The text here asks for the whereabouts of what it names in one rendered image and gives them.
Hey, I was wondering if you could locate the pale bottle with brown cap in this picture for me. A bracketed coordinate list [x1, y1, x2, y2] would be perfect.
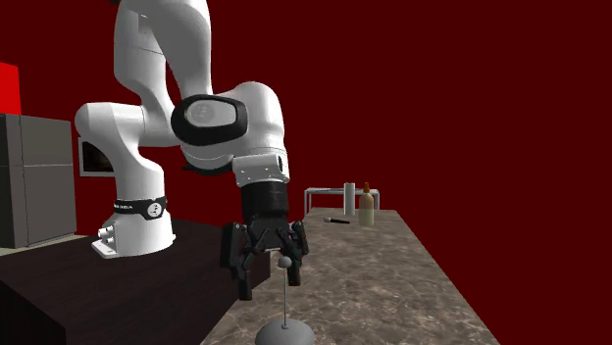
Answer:
[358, 182, 376, 227]

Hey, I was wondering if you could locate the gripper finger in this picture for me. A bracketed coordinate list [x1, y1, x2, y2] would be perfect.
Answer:
[220, 221, 269, 302]
[278, 220, 310, 287]

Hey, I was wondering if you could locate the white cylinder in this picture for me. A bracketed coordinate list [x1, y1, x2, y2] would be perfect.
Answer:
[343, 182, 357, 217]

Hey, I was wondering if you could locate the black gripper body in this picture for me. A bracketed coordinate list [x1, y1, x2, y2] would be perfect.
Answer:
[238, 180, 292, 252]

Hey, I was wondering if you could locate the grey cabinet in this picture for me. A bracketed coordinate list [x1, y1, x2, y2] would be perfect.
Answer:
[0, 113, 77, 249]

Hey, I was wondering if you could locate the dark robot stand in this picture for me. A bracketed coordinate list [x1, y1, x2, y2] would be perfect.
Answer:
[0, 217, 272, 345]

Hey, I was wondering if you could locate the grey metal table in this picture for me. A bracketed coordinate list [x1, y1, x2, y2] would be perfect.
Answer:
[303, 186, 382, 219]

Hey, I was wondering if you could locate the white-framed wall picture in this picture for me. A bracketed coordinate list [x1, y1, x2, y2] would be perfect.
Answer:
[77, 137, 117, 178]

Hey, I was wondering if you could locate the grey base with ball-tipped rod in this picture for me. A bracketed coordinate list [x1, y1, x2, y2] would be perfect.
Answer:
[254, 256, 316, 345]

